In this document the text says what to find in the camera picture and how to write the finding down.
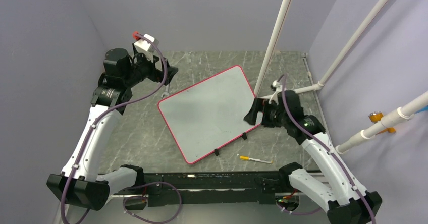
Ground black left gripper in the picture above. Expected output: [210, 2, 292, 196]
[124, 50, 178, 88]

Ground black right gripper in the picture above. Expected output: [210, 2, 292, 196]
[244, 97, 289, 128]

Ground pink framed whiteboard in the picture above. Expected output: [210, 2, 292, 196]
[157, 65, 262, 164]

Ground white marker pen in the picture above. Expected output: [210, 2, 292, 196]
[238, 155, 273, 164]

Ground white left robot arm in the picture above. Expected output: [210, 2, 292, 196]
[46, 48, 179, 211]

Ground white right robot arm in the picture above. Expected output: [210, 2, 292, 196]
[243, 90, 382, 223]

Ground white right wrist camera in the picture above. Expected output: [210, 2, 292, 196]
[269, 80, 283, 104]

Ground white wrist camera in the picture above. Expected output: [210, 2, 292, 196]
[269, 80, 283, 104]
[133, 31, 159, 63]

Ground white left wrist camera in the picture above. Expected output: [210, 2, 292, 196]
[133, 31, 159, 63]

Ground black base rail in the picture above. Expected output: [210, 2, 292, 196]
[114, 171, 313, 207]

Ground orange clamp on wall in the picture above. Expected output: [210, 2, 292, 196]
[368, 111, 396, 135]

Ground white pvc pipe frame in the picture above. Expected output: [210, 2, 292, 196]
[253, 0, 428, 155]

